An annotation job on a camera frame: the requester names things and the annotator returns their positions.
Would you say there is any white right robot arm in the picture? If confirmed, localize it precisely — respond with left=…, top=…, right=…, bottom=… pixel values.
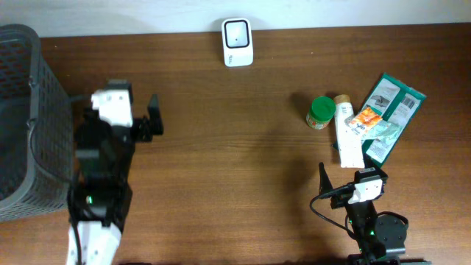
left=330, top=155, right=430, bottom=264

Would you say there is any grey plastic basket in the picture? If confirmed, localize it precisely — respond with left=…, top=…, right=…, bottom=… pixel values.
left=1, top=24, right=74, bottom=222

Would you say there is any mint green snack pouch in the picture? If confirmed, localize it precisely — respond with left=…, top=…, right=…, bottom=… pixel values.
left=361, top=120, right=403, bottom=142

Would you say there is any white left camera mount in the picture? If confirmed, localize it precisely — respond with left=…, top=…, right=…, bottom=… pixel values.
left=91, top=79, right=133, bottom=128

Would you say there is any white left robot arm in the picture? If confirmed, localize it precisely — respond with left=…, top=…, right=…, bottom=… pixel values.
left=66, top=92, right=163, bottom=264

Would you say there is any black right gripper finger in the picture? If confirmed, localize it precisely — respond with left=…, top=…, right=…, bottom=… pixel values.
left=364, top=154, right=389, bottom=180
left=319, top=162, right=333, bottom=195

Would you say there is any orange snack packet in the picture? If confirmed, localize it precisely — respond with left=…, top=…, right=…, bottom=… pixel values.
left=347, top=107, right=383, bottom=135

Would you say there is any green 3M gloves packet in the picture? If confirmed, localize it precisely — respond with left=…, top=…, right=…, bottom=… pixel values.
left=353, top=74, right=426, bottom=167

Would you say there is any green lid jar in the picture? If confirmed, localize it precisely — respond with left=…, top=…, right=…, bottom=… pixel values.
left=306, top=96, right=336, bottom=130

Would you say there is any white tube gold cap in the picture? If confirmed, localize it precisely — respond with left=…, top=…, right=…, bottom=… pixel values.
left=333, top=94, right=364, bottom=169

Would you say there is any white barcode scanner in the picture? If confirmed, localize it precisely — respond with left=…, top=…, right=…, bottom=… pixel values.
left=221, top=18, right=254, bottom=68

